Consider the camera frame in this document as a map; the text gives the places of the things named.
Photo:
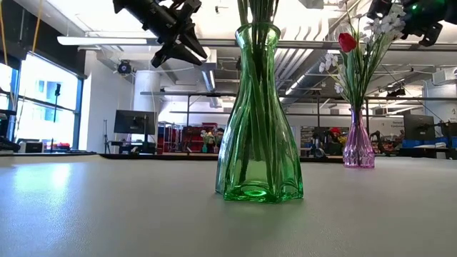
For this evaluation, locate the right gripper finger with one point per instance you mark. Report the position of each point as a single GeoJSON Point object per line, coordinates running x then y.
{"type": "Point", "coordinates": [379, 9]}
{"type": "Point", "coordinates": [431, 35]}

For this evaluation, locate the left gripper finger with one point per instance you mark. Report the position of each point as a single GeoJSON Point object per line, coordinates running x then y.
{"type": "Point", "coordinates": [194, 43]}
{"type": "Point", "coordinates": [176, 55]}

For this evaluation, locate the red artificial tulip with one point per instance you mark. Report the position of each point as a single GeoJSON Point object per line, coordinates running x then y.
{"type": "Point", "coordinates": [347, 42]}

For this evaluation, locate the white artificial flower bunch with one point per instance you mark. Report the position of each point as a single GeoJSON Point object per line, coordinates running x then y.
{"type": "Point", "coordinates": [364, 75]}

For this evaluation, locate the green glass vase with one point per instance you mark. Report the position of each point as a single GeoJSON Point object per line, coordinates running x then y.
{"type": "Point", "coordinates": [258, 142]}

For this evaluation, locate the pink glass vase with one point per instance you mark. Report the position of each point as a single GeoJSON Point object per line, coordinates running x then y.
{"type": "Point", "coordinates": [358, 146]}

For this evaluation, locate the black room monitor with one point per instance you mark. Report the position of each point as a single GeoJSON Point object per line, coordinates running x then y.
{"type": "Point", "coordinates": [419, 126]}
{"type": "Point", "coordinates": [135, 122]}

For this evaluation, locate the red storage shelf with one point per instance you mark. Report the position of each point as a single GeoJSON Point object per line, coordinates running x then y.
{"type": "Point", "coordinates": [194, 132]}

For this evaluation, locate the background flower bouquet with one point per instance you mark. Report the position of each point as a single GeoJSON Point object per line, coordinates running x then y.
{"type": "Point", "coordinates": [210, 138]}

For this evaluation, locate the blue storage bins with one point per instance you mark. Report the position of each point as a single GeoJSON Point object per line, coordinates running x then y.
{"type": "Point", "coordinates": [428, 142]}

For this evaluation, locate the black stand by window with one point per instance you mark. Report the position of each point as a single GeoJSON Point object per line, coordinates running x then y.
{"type": "Point", "coordinates": [57, 93]}

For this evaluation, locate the person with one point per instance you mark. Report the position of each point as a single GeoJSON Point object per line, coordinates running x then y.
{"type": "Point", "coordinates": [335, 131]}

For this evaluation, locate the large blue-framed window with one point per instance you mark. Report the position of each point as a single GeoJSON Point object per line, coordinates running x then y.
{"type": "Point", "coordinates": [46, 107]}

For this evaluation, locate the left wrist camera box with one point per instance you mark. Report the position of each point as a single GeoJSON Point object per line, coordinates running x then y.
{"type": "Point", "coordinates": [187, 6]}

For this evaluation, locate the silver ceiling duct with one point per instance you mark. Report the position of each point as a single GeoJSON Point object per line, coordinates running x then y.
{"type": "Point", "coordinates": [314, 53]}

